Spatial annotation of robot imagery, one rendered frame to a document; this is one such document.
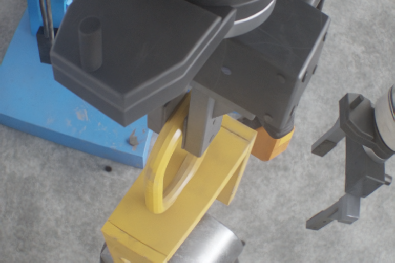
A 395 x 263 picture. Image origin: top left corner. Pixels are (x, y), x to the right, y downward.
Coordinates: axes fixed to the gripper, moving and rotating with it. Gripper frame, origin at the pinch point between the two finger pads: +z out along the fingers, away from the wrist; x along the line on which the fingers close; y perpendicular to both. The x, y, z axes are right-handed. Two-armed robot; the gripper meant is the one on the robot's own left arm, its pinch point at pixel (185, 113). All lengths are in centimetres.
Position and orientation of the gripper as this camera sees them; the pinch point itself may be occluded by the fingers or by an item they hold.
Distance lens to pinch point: 41.4
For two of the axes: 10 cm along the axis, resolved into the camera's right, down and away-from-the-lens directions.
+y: 5.2, -7.2, 4.5
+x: -8.5, -4.8, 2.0
